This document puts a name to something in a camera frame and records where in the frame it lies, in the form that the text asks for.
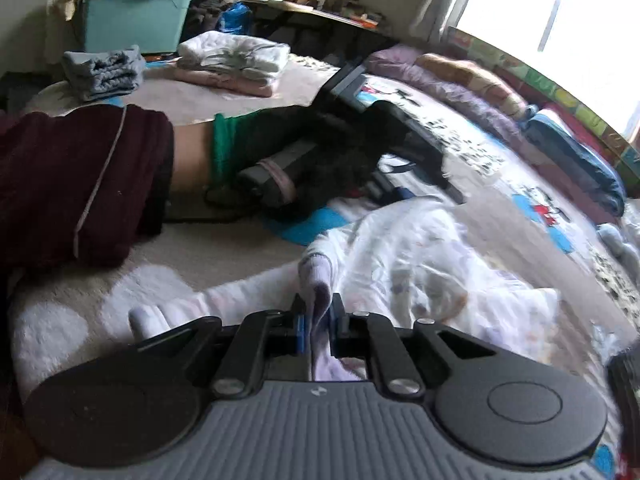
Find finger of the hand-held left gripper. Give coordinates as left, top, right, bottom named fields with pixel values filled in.
left=367, top=170, right=418, bottom=206

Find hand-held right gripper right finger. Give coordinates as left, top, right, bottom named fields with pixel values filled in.
left=330, top=294, right=498, bottom=396

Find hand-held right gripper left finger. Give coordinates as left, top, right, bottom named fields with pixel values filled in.
left=127, top=294, right=308, bottom=397

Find white printed garment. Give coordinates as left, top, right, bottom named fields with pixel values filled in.
left=127, top=200, right=561, bottom=383

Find person's left forearm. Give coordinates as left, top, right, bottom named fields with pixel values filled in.
left=0, top=105, right=217, bottom=273

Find dark clothes pile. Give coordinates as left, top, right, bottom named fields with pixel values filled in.
left=187, top=0, right=236, bottom=41

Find person's left hand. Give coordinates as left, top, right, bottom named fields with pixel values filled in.
left=210, top=101, right=403, bottom=219

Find orange patterned pillow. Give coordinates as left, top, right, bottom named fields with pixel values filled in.
left=415, top=52, right=531, bottom=121

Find cartoon printed blanket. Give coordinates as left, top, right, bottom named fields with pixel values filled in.
left=10, top=52, right=640, bottom=476

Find light patterned curtain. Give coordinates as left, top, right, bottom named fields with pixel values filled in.
left=410, top=0, right=486, bottom=46

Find purple folded quilt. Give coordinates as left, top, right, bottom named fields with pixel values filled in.
left=447, top=27, right=640, bottom=186

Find dark desk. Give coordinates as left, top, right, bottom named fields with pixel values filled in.
left=240, top=0, right=401, bottom=61

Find blue folded blanket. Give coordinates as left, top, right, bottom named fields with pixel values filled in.
left=522, top=110, right=626, bottom=221

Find pink folded garment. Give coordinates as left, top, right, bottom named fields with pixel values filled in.
left=172, top=67, right=278, bottom=98

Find window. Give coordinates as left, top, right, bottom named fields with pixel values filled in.
left=457, top=0, right=640, bottom=146

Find white folded garment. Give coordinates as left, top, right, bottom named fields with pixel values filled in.
left=177, top=30, right=291, bottom=83

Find blue bag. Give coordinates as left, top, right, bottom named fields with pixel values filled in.
left=217, top=2, right=251, bottom=36

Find light blue plush toy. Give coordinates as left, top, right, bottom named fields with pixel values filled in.
left=597, top=222, right=640, bottom=271

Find teal storage box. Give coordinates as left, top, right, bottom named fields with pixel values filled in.
left=80, top=0, right=198, bottom=56

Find grey folded cloth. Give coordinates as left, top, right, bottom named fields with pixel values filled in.
left=62, top=45, right=146, bottom=103

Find cream cloth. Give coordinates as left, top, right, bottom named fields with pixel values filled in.
left=47, top=0, right=88, bottom=21

